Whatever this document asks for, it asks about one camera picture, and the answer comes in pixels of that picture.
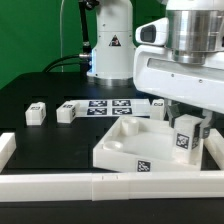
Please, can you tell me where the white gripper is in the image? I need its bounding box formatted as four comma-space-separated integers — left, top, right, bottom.
133, 18, 224, 139

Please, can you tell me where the white square tabletop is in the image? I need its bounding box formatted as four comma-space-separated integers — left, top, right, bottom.
93, 116, 203, 172

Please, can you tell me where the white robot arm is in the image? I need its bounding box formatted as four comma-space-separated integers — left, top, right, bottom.
79, 0, 224, 138

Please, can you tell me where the white U-shaped fence wall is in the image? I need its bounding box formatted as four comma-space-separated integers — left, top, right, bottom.
0, 132, 224, 202

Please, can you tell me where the white marker base plate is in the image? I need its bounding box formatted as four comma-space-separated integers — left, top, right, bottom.
71, 99, 150, 117

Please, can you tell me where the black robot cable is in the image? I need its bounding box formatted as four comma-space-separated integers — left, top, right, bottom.
42, 54, 92, 73

